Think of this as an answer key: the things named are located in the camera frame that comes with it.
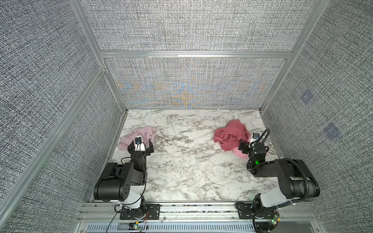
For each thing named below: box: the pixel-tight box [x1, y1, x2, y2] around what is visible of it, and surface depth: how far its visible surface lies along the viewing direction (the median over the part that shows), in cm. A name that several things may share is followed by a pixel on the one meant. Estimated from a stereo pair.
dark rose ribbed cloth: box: [213, 118, 252, 152], surface depth 99 cm
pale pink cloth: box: [118, 126, 158, 151], surface depth 102 cm
